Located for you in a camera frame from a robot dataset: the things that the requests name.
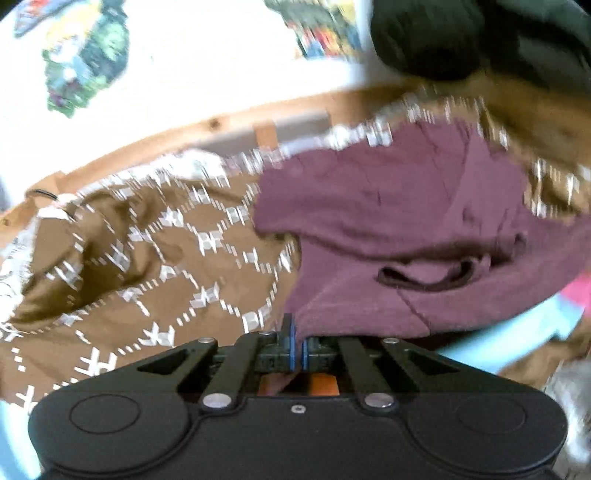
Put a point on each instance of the brown patterned blanket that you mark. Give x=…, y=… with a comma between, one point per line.
x=161, y=258

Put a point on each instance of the blonde figure wall poster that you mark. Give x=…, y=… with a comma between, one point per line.
x=83, y=60

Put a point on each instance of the maroon sweater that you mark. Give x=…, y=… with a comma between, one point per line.
x=392, y=207

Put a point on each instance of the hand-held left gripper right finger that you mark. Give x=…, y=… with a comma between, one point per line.
x=305, y=356

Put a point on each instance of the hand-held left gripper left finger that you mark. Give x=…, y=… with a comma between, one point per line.
x=289, y=344

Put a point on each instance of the landscape wall poster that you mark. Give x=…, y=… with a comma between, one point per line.
x=323, y=27

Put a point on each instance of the red-haired figure wall poster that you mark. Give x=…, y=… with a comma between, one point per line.
x=41, y=14

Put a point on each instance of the wooden bed frame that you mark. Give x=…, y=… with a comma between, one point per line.
x=221, y=124

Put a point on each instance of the black puffy jacket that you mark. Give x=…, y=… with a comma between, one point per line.
x=425, y=41

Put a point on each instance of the orange and blue blanket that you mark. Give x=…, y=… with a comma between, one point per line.
x=508, y=332

